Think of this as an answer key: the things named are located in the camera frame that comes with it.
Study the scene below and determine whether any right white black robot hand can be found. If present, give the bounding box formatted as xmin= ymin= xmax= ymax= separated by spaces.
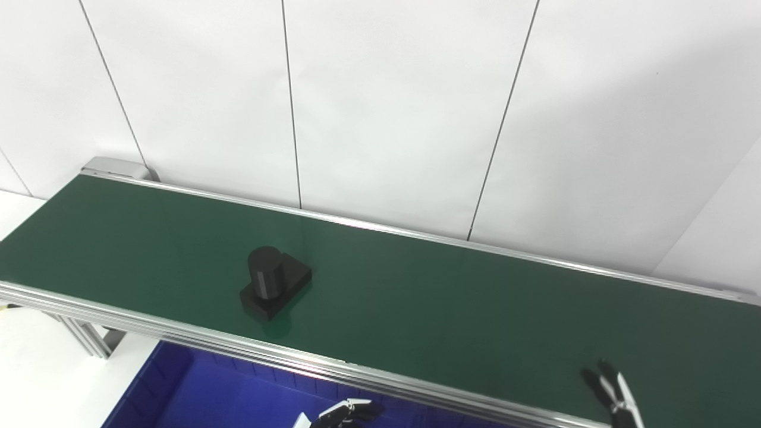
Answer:
xmin=580 ymin=359 xmax=644 ymax=428

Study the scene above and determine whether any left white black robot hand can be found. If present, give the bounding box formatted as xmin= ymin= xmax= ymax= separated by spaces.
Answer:
xmin=309 ymin=399 xmax=385 ymax=428

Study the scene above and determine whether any black cylinder-on-block part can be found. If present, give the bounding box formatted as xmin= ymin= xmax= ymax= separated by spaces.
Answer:
xmin=239 ymin=246 xmax=313 ymax=322

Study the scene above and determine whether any green conveyor belt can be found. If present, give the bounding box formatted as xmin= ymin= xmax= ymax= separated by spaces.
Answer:
xmin=0 ymin=174 xmax=761 ymax=428
xmin=0 ymin=157 xmax=761 ymax=428

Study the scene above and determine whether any blue plastic bin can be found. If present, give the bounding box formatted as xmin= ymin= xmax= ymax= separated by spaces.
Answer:
xmin=100 ymin=340 xmax=512 ymax=428

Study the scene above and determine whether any aluminium conveyor leg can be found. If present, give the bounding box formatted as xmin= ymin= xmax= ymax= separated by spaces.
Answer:
xmin=55 ymin=314 xmax=127 ymax=360

